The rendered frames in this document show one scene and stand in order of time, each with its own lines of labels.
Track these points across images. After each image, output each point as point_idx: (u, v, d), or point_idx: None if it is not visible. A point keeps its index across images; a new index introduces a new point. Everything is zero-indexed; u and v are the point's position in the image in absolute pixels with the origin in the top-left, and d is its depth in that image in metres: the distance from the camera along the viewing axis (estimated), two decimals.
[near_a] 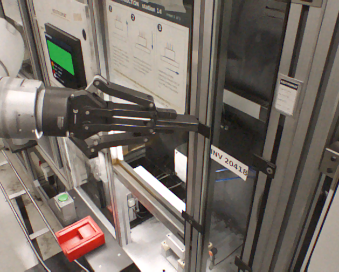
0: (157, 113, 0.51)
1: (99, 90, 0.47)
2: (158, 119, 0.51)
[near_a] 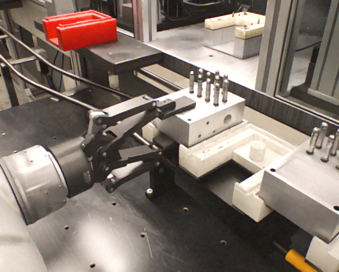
0: (159, 108, 0.49)
1: (104, 126, 0.43)
2: (161, 114, 0.49)
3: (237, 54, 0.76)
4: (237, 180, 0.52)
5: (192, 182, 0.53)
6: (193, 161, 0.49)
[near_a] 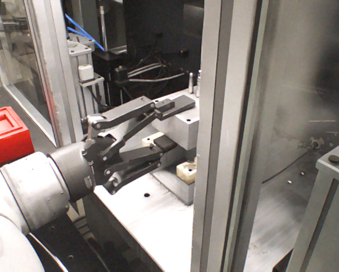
0: (158, 109, 0.48)
1: (103, 130, 0.43)
2: (160, 115, 0.49)
3: (181, 197, 0.55)
4: None
5: None
6: None
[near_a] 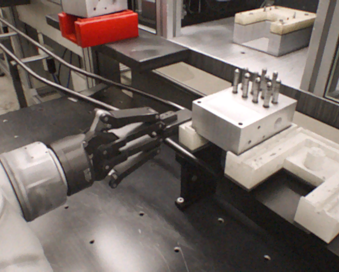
0: (161, 121, 0.50)
1: (109, 125, 0.43)
2: (164, 126, 0.50)
3: (271, 51, 0.70)
4: (291, 191, 0.46)
5: (239, 194, 0.47)
6: (244, 171, 0.43)
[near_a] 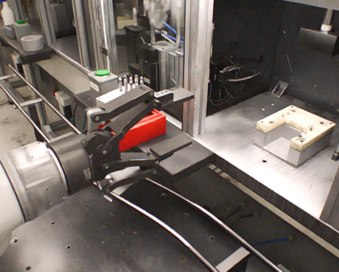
0: (156, 99, 0.47)
1: (103, 122, 0.42)
2: (159, 104, 0.48)
3: (291, 161, 0.78)
4: None
5: None
6: None
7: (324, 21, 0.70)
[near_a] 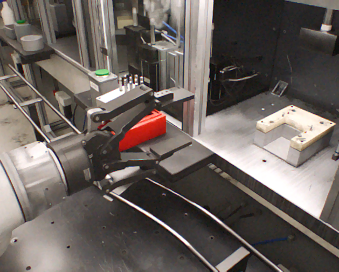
0: (156, 99, 0.47)
1: (103, 122, 0.42)
2: (159, 104, 0.48)
3: (290, 161, 0.78)
4: None
5: None
6: None
7: (324, 21, 0.70)
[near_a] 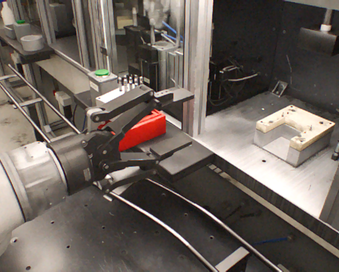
0: (156, 99, 0.47)
1: (103, 122, 0.42)
2: (159, 104, 0.48)
3: (290, 161, 0.78)
4: None
5: None
6: None
7: (323, 21, 0.70)
